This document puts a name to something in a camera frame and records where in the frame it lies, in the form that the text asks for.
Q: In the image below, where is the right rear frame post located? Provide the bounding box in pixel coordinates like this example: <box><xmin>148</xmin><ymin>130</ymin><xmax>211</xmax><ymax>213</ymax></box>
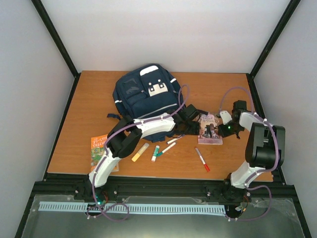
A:
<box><xmin>250</xmin><ymin>0</ymin><xmax>301</xmax><ymax>79</ymax></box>

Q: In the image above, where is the orange treehouse book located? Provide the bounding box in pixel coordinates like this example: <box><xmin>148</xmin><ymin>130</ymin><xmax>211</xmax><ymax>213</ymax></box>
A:
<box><xmin>90</xmin><ymin>134</ymin><xmax>107</xmax><ymax>171</ymax></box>

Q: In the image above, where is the navy blue backpack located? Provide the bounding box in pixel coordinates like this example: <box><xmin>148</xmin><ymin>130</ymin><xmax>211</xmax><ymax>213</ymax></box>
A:
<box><xmin>106</xmin><ymin>63</ymin><xmax>185</xmax><ymax>143</ymax></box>

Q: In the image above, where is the light blue cable duct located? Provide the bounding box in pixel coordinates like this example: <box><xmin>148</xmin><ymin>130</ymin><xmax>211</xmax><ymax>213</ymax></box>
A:
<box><xmin>38</xmin><ymin>201</ymin><xmax>226</xmax><ymax>216</ymax></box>

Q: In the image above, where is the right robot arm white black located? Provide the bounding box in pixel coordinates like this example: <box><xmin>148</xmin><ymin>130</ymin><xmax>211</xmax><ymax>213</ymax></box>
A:
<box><xmin>218</xmin><ymin>100</ymin><xmax>286</xmax><ymax>201</ymax></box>

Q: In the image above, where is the yellow highlighter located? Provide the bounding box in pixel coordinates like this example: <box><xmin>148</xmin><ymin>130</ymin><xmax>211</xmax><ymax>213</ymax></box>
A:
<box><xmin>131</xmin><ymin>143</ymin><xmax>149</xmax><ymax>162</ymax></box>

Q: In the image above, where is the metal front plate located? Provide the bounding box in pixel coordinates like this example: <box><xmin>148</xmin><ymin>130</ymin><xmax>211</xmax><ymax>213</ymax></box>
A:
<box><xmin>21</xmin><ymin>195</ymin><xmax>305</xmax><ymax>238</ymax></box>

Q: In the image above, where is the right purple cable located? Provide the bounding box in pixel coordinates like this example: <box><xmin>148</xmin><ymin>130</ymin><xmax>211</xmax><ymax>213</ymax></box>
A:
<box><xmin>219</xmin><ymin>86</ymin><xmax>280</xmax><ymax>222</ymax></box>

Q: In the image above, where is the purple cap marker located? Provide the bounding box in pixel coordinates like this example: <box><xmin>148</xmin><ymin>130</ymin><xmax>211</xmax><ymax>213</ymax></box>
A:
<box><xmin>167</xmin><ymin>138</ymin><xmax>178</xmax><ymax>144</ymax></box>

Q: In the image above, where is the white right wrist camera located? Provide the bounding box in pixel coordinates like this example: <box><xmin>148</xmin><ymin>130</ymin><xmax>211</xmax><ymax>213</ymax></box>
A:
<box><xmin>218</xmin><ymin>111</ymin><xmax>232</xmax><ymax>125</ymax></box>

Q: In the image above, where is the green cap marker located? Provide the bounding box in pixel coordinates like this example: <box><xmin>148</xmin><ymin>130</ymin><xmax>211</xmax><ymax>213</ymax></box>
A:
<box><xmin>157</xmin><ymin>142</ymin><xmax>176</xmax><ymax>157</ymax></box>

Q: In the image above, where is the black aluminium frame rail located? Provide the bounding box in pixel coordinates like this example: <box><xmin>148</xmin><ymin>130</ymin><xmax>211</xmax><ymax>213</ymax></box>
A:
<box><xmin>32</xmin><ymin>173</ymin><xmax>295</xmax><ymax>206</ymax></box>

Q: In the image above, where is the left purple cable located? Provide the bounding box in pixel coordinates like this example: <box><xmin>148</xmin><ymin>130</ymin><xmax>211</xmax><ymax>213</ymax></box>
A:
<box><xmin>85</xmin><ymin>84</ymin><xmax>191</xmax><ymax>221</ymax></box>

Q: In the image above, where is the left rear frame post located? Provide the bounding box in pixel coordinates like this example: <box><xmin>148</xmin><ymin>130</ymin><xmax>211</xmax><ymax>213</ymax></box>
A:
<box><xmin>31</xmin><ymin>0</ymin><xmax>80</xmax><ymax>80</ymax></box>

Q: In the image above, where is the purple cable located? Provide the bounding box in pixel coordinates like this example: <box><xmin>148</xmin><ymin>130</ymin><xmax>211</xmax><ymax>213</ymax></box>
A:
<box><xmin>85</xmin><ymin>84</ymin><xmax>191</xmax><ymax>221</ymax></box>
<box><xmin>219</xmin><ymin>86</ymin><xmax>280</xmax><ymax>222</ymax></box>

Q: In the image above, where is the pink shakespeare book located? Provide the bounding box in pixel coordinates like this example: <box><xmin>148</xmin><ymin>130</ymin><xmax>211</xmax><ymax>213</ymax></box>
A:
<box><xmin>198</xmin><ymin>113</ymin><xmax>223</xmax><ymax>145</ymax></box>

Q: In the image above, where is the frame post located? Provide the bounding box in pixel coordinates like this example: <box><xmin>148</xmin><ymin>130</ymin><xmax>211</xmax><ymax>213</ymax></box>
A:
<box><xmin>250</xmin><ymin>0</ymin><xmax>301</xmax><ymax>79</ymax></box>
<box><xmin>31</xmin><ymin>0</ymin><xmax>80</xmax><ymax>80</ymax></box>

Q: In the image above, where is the green white glue stick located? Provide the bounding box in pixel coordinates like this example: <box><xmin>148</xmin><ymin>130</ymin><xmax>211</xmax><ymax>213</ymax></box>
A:
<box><xmin>151</xmin><ymin>145</ymin><xmax>159</xmax><ymax>162</ymax></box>

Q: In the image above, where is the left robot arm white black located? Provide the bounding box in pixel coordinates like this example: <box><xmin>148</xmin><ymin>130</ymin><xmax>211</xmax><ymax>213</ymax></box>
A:
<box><xmin>85</xmin><ymin>104</ymin><xmax>200</xmax><ymax>200</ymax></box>

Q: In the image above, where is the red marker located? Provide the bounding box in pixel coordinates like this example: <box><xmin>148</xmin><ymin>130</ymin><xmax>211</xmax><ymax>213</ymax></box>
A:
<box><xmin>195</xmin><ymin>147</ymin><xmax>210</xmax><ymax>172</ymax></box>

